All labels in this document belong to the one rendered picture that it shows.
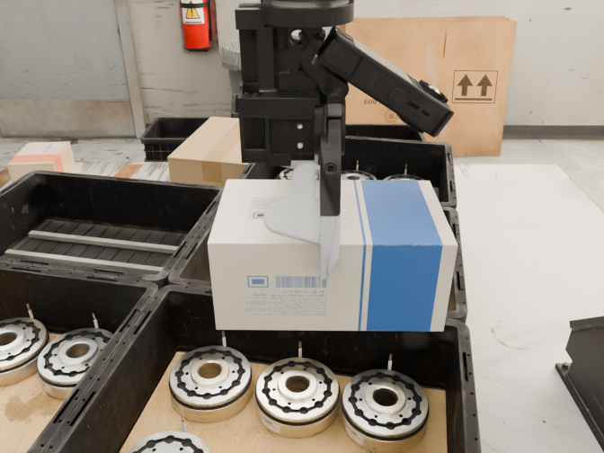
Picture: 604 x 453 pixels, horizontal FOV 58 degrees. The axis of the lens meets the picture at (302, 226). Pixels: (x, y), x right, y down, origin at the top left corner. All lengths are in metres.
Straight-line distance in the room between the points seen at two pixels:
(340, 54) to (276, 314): 0.22
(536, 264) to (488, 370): 0.37
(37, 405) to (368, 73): 0.58
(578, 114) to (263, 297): 3.82
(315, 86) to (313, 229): 0.11
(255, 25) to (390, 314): 0.26
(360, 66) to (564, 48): 3.61
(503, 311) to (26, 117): 3.60
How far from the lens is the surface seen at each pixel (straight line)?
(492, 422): 0.92
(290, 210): 0.43
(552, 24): 3.94
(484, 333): 1.07
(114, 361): 0.66
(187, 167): 1.33
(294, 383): 0.72
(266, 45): 0.42
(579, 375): 0.98
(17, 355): 0.83
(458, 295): 0.75
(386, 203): 0.50
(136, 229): 1.11
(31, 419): 0.78
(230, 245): 0.44
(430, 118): 0.44
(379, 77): 0.43
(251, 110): 0.42
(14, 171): 1.67
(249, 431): 0.70
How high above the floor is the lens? 1.37
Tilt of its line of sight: 30 degrees down
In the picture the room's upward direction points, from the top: straight up
